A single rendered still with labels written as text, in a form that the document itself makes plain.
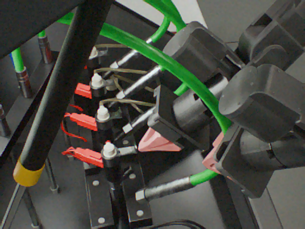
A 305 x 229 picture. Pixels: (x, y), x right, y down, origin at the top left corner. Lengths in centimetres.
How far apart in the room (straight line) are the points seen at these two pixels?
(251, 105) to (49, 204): 72
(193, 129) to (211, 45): 13
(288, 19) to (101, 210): 44
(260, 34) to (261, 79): 23
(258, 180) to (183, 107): 19
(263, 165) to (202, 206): 53
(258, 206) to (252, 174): 35
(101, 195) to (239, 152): 40
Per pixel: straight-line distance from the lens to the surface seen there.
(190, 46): 79
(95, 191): 105
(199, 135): 89
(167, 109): 87
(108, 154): 93
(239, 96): 60
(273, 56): 80
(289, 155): 64
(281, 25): 81
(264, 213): 105
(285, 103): 59
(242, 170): 70
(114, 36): 66
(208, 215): 119
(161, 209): 120
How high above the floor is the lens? 181
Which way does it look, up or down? 46 degrees down
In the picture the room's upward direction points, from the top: 5 degrees counter-clockwise
